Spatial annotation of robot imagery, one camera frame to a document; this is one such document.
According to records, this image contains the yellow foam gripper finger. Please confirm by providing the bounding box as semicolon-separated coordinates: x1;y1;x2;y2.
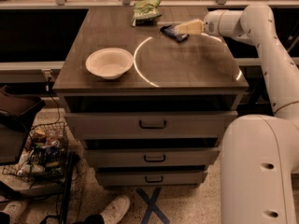
175;19;204;35

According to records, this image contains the dark blue rxbar wrapper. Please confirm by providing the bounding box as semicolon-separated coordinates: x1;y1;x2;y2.
160;25;189;43

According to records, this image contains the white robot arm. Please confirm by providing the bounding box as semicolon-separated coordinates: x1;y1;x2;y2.
176;3;299;224

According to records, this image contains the white paper bowl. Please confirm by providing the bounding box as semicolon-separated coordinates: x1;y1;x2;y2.
85;48;134;79

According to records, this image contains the green snack bag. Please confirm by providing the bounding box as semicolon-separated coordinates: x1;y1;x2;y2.
131;0;162;27

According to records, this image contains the grey drawer cabinet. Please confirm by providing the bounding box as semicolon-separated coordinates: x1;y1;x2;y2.
53;7;248;173

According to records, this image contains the top grey drawer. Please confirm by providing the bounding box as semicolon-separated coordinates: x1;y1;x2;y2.
64;111;237;140

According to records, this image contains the grey drawer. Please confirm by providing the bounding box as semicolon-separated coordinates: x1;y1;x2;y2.
95;170;207;187
64;111;237;140
84;147;220;168

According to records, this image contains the middle grey drawer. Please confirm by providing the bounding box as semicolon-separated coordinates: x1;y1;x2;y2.
84;147;220;168

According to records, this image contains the bottom grey drawer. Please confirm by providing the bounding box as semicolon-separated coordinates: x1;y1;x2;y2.
95;170;207;187

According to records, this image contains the black metal stand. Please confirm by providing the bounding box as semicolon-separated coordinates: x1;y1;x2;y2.
39;152;75;224

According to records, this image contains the blue tape cross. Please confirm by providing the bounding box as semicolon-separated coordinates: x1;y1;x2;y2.
136;188;170;224

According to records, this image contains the white right shoe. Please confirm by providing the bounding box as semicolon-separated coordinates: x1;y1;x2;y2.
101;195;130;224

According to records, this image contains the white shoe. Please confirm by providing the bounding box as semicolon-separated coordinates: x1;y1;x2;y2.
0;201;28;224
101;195;130;224

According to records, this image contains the dark brown bin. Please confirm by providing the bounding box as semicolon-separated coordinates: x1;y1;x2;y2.
0;86;45;165

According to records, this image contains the white left shoe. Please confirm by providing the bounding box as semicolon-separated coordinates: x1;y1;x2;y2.
0;201;28;224

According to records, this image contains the wire basket with groceries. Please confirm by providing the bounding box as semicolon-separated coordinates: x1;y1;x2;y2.
2;122;68;182

